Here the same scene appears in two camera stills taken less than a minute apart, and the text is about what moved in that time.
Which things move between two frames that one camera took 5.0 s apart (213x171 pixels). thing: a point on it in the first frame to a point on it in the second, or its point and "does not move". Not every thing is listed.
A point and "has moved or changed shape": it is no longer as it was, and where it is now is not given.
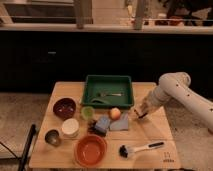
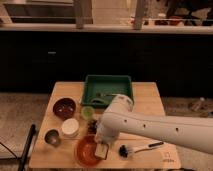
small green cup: x=87 y=113 does not move
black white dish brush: x=124 y=150 does not move
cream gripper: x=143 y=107 to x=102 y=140
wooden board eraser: x=141 y=114 has moved or changed shape
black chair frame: x=24 y=155 does not move
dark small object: x=92 y=126 does not move
